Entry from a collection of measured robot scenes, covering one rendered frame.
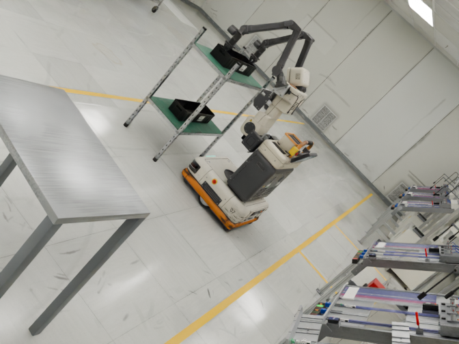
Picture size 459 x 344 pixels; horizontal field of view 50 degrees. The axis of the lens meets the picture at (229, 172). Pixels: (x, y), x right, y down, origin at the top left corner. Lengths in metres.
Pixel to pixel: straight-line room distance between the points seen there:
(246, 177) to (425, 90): 7.60
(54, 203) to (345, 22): 10.40
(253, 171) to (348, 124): 7.43
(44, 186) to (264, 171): 2.57
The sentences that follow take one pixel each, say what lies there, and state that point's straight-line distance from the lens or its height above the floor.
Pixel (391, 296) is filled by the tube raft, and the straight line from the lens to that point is 2.99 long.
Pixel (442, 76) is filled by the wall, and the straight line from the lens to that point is 11.19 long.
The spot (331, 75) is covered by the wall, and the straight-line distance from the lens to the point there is 11.44.
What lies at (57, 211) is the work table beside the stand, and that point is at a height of 0.80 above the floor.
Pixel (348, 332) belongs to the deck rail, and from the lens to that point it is 2.49.
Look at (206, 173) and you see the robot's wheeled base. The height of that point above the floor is 0.24.
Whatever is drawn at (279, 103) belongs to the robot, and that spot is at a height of 1.05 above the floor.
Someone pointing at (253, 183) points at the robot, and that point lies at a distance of 3.99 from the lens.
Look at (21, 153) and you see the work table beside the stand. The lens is 1.70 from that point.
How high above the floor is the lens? 1.70
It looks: 19 degrees down
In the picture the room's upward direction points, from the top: 44 degrees clockwise
